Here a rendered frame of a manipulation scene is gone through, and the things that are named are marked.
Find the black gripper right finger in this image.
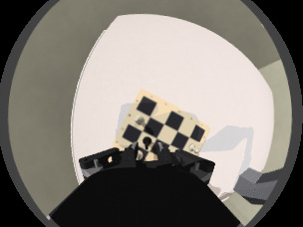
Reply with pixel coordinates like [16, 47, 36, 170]
[156, 142, 215, 185]

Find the black and tan chessboard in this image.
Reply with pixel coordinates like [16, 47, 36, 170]
[111, 89, 210, 161]

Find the white chess piece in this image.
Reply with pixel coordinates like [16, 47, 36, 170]
[135, 115, 144, 124]
[137, 150, 144, 160]

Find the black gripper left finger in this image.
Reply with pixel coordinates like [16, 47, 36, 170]
[79, 141, 139, 179]

